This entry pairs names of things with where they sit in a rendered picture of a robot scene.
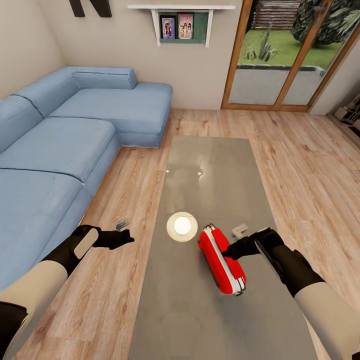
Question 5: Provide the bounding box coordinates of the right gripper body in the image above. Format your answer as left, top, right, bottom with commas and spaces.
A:
227, 236, 253, 260

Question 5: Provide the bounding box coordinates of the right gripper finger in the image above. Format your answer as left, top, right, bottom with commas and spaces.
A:
222, 250, 232, 258

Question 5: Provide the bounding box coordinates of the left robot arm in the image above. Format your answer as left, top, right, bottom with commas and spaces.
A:
0, 217, 135, 360

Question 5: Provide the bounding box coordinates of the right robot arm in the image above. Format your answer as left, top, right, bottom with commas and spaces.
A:
222, 224, 360, 360

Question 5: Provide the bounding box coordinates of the radio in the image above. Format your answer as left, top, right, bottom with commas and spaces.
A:
198, 224, 247, 297

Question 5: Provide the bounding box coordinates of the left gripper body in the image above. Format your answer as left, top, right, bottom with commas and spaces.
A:
106, 229, 131, 250

